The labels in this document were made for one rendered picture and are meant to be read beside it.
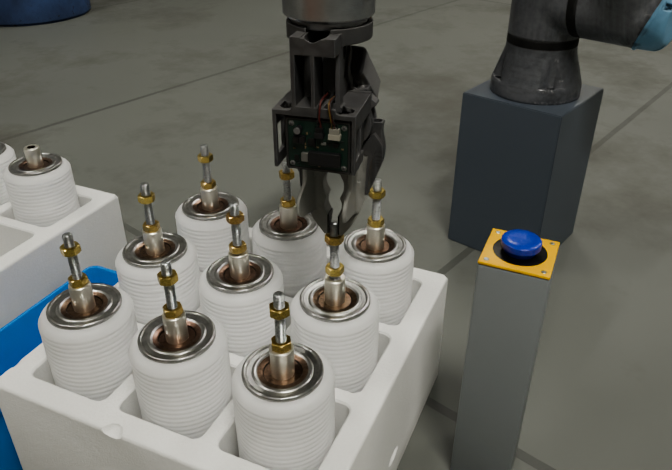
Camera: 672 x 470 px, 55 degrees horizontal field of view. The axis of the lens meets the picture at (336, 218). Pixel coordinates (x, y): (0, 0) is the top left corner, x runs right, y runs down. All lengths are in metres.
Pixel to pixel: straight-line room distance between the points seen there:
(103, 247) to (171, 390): 0.50
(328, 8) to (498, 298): 0.34
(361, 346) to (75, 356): 0.29
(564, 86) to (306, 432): 0.74
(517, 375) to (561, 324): 0.40
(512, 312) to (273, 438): 0.27
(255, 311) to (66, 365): 0.20
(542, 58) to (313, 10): 0.66
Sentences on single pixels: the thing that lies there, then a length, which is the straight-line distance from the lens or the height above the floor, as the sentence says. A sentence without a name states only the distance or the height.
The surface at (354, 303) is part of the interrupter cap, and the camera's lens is 0.68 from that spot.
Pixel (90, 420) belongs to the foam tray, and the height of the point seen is 0.18.
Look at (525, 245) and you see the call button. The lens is 0.66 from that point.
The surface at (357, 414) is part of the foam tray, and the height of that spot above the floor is 0.18.
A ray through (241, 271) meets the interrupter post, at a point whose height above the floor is 0.26.
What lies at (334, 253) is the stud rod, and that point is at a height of 0.31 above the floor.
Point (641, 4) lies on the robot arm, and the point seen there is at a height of 0.48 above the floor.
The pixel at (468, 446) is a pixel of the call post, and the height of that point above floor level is 0.05.
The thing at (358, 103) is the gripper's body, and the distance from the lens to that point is 0.54.
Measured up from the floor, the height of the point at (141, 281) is 0.24.
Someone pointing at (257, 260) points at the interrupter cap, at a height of 0.25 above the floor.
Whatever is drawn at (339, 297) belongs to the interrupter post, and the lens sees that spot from 0.68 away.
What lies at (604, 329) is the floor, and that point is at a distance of 1.13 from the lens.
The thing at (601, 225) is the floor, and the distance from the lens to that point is 1.41.
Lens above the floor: 0.67
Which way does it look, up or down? 30 degrees down
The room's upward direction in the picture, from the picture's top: straight up
